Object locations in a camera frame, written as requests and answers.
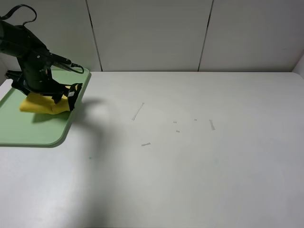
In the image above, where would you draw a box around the yellow towel with black trim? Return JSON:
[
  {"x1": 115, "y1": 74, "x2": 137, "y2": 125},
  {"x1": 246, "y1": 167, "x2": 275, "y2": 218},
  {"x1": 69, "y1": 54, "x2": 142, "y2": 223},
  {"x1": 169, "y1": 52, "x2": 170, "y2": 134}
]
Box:
[{"x1": 19, "y1": 85, "x2": 70, "y2": 114}]

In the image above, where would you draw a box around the black left camera cable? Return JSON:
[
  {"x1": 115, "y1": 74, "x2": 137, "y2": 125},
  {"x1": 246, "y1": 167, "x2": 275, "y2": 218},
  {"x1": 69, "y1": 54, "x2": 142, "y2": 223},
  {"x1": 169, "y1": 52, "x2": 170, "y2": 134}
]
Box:
[{"x1": 0, "y1": 4, "x2": 85, "y2": 74}]

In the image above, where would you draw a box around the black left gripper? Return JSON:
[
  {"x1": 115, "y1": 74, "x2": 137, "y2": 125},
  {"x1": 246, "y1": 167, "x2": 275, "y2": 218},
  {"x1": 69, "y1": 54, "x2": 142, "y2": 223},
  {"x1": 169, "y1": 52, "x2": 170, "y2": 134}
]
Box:
[{"x1": 5, "y1": 52, "x2": 83, "y2": 111}]

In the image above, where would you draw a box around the light green tray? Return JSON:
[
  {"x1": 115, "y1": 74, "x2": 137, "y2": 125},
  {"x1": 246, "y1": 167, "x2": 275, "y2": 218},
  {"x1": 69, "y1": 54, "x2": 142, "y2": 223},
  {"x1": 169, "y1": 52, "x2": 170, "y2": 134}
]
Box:
[{"x1": 0, "y1": 67, "x2": 92, "y2": 148}]

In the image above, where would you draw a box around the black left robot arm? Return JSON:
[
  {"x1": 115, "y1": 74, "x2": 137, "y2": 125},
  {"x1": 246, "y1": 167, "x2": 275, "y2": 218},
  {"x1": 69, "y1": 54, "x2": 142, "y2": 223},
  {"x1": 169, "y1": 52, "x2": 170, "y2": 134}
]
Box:
[{"x1": 0, "y1": 20, "x2": 82, "y2": 111}]

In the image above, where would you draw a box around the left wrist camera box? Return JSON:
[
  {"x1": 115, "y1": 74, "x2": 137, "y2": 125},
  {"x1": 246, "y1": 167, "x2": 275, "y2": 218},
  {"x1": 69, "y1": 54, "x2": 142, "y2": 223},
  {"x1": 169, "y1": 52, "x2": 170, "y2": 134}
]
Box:
[{"x1": 49, "y1": 53, "x2": 72, "y2": 71}]

